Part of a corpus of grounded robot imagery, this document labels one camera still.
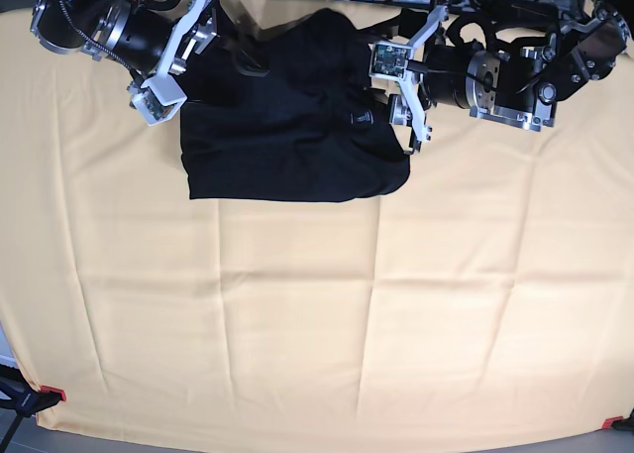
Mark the black T-shirt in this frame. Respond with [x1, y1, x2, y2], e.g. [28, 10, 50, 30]
[177, 9, 410, 202]

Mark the black box on table edge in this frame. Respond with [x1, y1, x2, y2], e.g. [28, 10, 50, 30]
[486, 0, 559, 32]

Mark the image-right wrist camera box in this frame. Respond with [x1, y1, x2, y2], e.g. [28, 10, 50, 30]
[369, 41, 415, 81]

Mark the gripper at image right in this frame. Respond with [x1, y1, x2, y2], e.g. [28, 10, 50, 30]
[369, 5, 449, 155]

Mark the red-tipped table clamp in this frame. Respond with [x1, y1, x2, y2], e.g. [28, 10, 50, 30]
[602, 410, 634, 433]
[1, 382, 66, 418]

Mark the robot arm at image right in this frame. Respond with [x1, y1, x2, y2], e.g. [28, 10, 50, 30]
[369, 0, 633, 155]

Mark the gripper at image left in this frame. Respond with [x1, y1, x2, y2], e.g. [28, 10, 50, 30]
[139, 0, 269, 92]

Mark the right red-tipped table clamp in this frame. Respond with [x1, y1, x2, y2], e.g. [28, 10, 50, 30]
[602, 410, 634, 433]

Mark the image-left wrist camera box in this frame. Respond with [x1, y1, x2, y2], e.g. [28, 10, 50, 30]
[128, 74, 187, 126]

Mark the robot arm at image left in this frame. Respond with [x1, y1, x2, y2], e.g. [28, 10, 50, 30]
[31, 0, 268, 84]

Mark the left red-tipped table clamp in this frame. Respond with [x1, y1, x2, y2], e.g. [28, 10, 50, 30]
[1, 382, 66, 418]

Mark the yellow table cloth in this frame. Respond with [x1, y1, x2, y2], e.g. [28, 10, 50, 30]
[1, 10, 633, 452]

